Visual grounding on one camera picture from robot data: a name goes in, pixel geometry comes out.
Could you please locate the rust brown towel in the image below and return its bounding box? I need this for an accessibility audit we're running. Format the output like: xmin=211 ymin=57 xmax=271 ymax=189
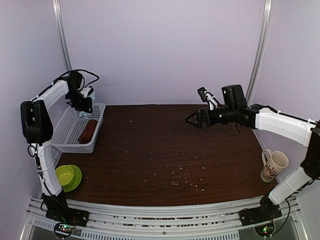
xmin=78 ymin=119 xmax=98 ymax=144

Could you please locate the left aluminium corner post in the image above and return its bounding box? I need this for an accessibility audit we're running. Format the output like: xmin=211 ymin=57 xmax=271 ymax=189
xmin=52 ymin=0 xmax=72 ymax=71

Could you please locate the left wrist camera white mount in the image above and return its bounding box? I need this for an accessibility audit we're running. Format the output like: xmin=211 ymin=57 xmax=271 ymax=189
xmin=80 ymin=86 xmax=95 ymax=98

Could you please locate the aluminium front rail frame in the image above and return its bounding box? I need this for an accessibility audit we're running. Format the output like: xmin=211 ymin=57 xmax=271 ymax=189
xmin=18 ymin=197 xmax=310 ymax=240

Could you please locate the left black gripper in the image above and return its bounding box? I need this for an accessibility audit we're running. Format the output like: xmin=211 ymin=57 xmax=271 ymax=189
xmin=65 ymin=89 xmax=92 ymax=112

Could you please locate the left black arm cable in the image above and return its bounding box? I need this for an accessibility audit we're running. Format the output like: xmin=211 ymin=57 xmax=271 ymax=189
xmin=53 ymin=69 xmax=100 ymax=87

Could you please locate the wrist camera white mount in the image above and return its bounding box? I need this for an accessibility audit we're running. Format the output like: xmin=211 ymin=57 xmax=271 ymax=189
xmin=80 ymin=86 xmax=95 ymax=98
xmin=197 ymin=87 xmax=222 ymax=111

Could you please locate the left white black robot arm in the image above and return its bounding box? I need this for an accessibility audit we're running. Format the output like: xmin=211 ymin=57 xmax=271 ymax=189
xmin=20 ymin=69 xmax=95 ymax=222

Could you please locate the green bowl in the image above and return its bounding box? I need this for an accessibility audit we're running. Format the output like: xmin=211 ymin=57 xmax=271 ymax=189
xmin=55 ymin=165 xmax=75 ymax=188

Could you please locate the right round circuit board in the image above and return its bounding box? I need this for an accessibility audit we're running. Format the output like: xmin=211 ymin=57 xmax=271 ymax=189
xmin=254 ymin=223 xmax=275 ymax=238

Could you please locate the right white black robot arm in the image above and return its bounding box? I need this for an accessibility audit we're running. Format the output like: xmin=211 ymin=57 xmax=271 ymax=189
xmin=185 ymin=84 xmax=320 ymax=221

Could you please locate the round circuit board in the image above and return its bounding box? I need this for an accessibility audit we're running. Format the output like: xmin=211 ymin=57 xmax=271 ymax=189
xmin=53 ymin=222 xmax=75 ymax=239
xmin=254 ymin=223 xmax=275 ymax=238

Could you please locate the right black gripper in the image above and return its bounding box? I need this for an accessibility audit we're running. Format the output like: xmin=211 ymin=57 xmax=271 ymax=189
xmin=185 ymin=105 xmax=237 ymax=129

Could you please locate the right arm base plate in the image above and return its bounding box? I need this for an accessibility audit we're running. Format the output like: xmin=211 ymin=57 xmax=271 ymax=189
xmin=238 ymin=207 xmax=282 ymax=227

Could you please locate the green plate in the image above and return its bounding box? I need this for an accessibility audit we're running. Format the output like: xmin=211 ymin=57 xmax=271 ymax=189
xmin=61 ymin=164 xmax=82 ymax=193

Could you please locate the white perforated plastic basket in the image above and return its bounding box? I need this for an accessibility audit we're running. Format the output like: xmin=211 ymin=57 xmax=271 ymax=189
xmin=51 ymin=103 xmax=106 ymax=154

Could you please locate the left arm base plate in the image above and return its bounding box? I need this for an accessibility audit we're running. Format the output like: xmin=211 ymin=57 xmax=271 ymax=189
xmin=45 ymin=208 xmax=90 ymax=227

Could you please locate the light blue towel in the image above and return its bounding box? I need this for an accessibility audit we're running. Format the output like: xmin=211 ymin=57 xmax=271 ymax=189
xmin=79 ymin=92 xmax=96 ymax=119

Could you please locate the aluminium corner post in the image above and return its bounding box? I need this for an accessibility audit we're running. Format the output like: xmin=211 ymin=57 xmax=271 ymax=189
xmin=52 ymin=0 xmax=72 ymax=71
xmin=246 ymin=0 xmax=274 ymax=104

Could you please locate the patterned paper cup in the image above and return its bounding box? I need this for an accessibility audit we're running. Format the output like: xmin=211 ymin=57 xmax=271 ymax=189
xmin=260 ymin=149 xmax=289 ymax=183

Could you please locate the right aluminium corner post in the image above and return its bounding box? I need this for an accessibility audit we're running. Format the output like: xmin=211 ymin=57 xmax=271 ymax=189
xmin=246 ymin=0 xmax=274 ymax=104

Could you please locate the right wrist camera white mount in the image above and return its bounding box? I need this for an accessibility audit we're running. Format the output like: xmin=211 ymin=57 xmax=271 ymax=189
xmin=197 ymin=87 xmax=222 ymax=111

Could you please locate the left round circuit board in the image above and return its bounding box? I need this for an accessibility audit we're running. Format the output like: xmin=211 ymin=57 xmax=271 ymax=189
xmin=53 ymin=222 xmax=75 ymax=239

